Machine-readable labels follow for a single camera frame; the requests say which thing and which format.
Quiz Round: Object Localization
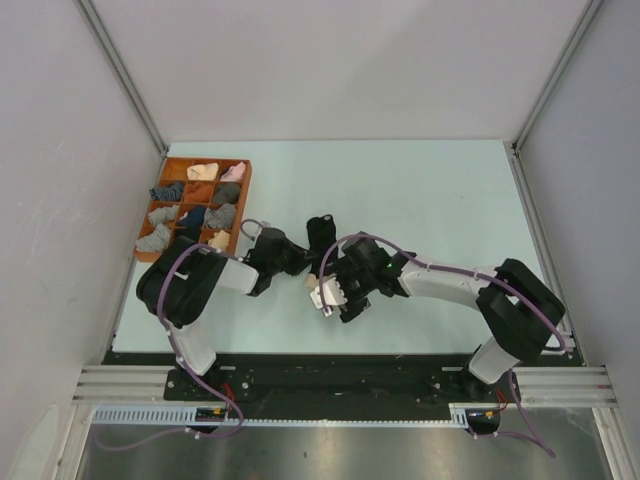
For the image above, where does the orange rolled cloth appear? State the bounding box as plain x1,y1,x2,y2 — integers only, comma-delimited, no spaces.
183,182,213,203

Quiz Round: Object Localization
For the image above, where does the aluminium corner post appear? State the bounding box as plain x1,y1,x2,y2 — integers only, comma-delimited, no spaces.
511,0,606,153
74,0,168,157

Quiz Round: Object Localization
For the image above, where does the white slotted cable duct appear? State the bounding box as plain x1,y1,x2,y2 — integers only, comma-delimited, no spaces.
92,405,468,429

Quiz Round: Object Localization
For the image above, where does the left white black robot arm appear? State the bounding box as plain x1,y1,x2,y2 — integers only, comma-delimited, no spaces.
136,227,317,400

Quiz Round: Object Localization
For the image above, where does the beige rolled cloth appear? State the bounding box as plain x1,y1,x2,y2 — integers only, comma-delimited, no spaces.
208,230,231,250

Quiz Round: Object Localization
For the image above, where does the grey striped corner cloth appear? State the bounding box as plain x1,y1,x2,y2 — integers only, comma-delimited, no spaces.
135,224,171,253

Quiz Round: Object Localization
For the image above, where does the right aluminium corner post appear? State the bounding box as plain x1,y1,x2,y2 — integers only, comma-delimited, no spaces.
511,0,606,153

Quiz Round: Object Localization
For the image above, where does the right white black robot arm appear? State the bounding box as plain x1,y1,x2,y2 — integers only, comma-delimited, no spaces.
318,232,567,401

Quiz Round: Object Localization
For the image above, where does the cream rolled cloth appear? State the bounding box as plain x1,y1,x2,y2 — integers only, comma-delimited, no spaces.
186,163,219,182

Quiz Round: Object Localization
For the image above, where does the navy blue rolled cloth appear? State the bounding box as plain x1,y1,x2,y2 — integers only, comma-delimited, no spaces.
176,205,207,228

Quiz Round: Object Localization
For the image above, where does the dark grey rolled cloth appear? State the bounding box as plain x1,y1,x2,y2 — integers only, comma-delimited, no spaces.
211,183,242,205

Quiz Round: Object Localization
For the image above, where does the black rolled cloth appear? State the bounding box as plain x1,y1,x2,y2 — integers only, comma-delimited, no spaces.
173,227,201,243

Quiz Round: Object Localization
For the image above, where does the navy striped rolled cloth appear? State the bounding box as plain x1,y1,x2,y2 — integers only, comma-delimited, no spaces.
149,181,184,202

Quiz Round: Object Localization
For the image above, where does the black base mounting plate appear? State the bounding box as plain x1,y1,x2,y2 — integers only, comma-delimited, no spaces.
101,351,584,419

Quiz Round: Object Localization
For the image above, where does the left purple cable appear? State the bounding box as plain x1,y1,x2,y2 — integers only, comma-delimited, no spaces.
92,218,266,451

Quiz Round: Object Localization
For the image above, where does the orange wooden divided tray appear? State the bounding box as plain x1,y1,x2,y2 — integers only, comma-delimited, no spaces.
134,157,252,263

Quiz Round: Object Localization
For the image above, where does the left aluminium corner post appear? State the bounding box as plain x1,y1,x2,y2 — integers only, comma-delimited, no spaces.
74,0,168,157

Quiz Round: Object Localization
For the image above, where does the light grey rolled cloth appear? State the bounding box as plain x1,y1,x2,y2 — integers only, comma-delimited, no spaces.
147,205,179,226

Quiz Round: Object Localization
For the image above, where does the grey striped rolled cloth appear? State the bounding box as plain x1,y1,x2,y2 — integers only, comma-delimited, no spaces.
203,203,237,230

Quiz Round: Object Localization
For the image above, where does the aluminium frame rail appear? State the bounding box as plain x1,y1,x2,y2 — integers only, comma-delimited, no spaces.
74,365,618,408

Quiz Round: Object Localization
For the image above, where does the pink white rolled cloth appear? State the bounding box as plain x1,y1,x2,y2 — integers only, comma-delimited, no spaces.
220,162,247,182

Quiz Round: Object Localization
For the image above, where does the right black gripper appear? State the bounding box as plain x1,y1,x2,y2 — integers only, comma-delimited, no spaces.
319,256,377,322

